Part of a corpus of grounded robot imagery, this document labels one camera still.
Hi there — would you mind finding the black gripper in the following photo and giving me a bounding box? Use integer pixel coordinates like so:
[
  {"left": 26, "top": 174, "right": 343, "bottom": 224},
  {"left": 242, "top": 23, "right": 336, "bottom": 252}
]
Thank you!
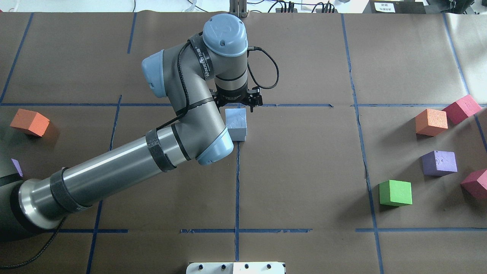
[{"left": 212, "top": 86, "right": 263, "bottom": 112}]

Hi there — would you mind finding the orange foam block right side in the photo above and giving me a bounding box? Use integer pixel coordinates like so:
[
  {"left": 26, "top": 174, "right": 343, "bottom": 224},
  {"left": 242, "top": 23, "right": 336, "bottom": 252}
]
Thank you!
[{"left": 414, "top": 109, "right": 448, "bottom": 137}]

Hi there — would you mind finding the orange foam block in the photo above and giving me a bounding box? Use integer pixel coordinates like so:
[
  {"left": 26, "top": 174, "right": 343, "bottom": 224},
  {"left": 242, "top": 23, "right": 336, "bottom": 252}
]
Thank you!
[
  {"left": 414, "top": 109, "right": 448, "bottom": 137},
  {"left": 10, "top": 108, "right": 50, "bottom": 137}
]

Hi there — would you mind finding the green foam block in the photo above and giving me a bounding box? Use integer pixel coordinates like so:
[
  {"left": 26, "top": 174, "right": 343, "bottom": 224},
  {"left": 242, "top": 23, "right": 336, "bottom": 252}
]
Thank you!
[{"left": 379, "top": 179, "right": 413, "bottom": 207}]

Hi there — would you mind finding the red foam block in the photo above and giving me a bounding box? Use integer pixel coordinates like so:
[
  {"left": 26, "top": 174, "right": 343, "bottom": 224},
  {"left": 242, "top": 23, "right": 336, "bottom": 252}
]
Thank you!
[
  {"left": 443, "top": 95, "right": 482, "bottom": 125},
  {"left": 460, "top": 169, "right": 487, "bottom": 199}
]

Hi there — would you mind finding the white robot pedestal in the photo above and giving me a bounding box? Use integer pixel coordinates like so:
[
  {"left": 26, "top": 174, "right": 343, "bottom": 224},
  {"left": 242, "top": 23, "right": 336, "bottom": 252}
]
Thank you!
[{"left": 186, "top": 261, "right": 286, "bottom": 274}]

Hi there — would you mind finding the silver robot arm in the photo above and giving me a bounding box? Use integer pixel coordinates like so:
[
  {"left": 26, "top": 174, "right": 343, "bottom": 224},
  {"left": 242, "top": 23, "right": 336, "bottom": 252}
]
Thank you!
[{"left": 1, "top": 13, "right": 262, "bottom": 242}]

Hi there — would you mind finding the orange foam block left side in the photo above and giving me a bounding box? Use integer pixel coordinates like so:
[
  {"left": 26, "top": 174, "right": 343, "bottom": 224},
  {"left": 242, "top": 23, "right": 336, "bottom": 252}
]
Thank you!
[{"left": 10, "top": 108, "right": 50, "bottom": 137}]

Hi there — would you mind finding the black power box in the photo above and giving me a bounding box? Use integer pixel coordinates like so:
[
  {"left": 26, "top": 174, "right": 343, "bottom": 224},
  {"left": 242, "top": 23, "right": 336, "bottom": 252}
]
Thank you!
[{"left": 362, "top": 0, "right": 426, "bottom": 14}]

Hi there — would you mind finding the purple foam block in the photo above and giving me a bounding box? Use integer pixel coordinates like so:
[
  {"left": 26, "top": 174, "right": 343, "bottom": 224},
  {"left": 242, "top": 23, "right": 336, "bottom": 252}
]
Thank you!
[
  {"left": 11, "top": 158, "right": 23, "bottom": 177},
  {"left": 420, "top": 150, "right": 458, "bottom": 177}
]

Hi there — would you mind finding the light blue foam block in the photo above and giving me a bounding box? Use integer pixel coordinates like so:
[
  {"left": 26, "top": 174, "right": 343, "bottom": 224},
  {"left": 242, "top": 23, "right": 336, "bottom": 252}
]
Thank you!
[{"left": 228, "top": 127, "right": 247, "bottom": 142}]

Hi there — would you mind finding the purple foam block left side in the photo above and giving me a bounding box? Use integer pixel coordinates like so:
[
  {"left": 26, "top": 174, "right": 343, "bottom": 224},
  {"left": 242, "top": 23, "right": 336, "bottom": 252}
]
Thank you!
[{"left": 11, "top": 158, "right": 23, "bottom": 177}]

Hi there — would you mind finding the aluminium frame post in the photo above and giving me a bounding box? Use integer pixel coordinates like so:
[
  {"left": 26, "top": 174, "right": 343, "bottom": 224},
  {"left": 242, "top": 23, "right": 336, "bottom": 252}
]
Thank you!
[{"left": 228, "top": 0, "right": 248, "bottom": 18}]

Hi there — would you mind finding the purple foam block right side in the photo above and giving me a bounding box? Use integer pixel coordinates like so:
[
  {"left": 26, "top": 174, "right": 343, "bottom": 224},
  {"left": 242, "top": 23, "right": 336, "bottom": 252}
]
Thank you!
[{"left": 420, "top": 150, "right": 458, "bottom": 177}]

